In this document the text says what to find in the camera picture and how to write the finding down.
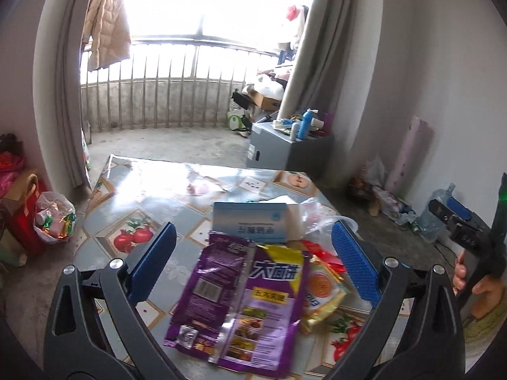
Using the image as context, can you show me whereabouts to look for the yellow orange snack packet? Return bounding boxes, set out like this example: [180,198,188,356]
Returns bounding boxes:
[301,256,348,334]

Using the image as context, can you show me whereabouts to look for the red wrapper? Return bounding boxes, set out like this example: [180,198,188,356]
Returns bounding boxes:
[301,239,346,275]

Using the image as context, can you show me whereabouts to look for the clear plastic bag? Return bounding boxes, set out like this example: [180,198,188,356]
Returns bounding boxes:
[299,197,358,245]

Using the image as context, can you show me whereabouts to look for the purple snack bag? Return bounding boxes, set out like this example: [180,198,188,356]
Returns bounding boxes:
[163,231,310,378]

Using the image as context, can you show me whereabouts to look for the light blue paper box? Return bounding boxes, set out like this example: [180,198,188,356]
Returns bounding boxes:
[211,202,288,244]

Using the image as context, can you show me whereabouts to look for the person's right hand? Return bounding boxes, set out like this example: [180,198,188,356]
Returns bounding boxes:
[452,251,505,321]

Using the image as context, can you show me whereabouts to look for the large clear water jug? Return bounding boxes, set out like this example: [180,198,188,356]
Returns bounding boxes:
[415,183,456,243]

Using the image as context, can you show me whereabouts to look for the pink rolled mat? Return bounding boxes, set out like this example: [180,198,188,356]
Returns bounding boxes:
[384,116,432,194]

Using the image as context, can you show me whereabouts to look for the red gift bag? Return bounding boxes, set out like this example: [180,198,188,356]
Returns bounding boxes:
[8,173,46,256]

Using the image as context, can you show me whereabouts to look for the plastic bag of candies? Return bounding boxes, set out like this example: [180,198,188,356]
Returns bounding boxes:
[34,191,76,245]

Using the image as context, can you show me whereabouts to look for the fruit pattern tablecloth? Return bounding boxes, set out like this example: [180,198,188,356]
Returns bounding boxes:
[72,154,414,380]

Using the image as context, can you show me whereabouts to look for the pile of colourful clothes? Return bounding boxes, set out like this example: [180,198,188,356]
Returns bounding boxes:
[0,133,25,197]

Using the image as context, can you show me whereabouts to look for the pink torn wrapper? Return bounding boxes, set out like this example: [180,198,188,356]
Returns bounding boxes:
[186,166,234,196]

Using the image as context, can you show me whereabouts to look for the blue spray bottle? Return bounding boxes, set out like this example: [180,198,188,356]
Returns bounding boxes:
[297,109,318,140]

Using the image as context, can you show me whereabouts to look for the white bottle on cabinet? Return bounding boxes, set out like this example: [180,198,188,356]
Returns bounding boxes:
[290,121,301,142]

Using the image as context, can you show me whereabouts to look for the grey right curtain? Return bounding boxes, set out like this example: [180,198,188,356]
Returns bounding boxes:
[277,0,384,119]

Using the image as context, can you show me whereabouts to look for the grey curtain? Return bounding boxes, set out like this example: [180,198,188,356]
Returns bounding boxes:
[277,0,384,119]
[33,0,89,195]

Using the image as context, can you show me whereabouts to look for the grey cabinet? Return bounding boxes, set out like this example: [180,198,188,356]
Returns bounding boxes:
[246,122,333,179]

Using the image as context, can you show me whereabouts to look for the cardboard box on balcony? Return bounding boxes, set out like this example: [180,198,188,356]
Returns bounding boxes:
[247,88,283,111]

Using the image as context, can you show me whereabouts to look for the grey left curtain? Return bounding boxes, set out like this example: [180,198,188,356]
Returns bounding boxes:
[33,0,89,195]

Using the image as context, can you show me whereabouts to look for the metal balcony railing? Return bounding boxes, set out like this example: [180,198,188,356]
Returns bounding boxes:
[80,36,279,132]

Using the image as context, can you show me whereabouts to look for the beige padded jacket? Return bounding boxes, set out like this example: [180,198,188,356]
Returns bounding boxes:
[82,0,132,71]

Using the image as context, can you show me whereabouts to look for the pile of bags by wall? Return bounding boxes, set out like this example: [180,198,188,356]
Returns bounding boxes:
[346,155,416,226]

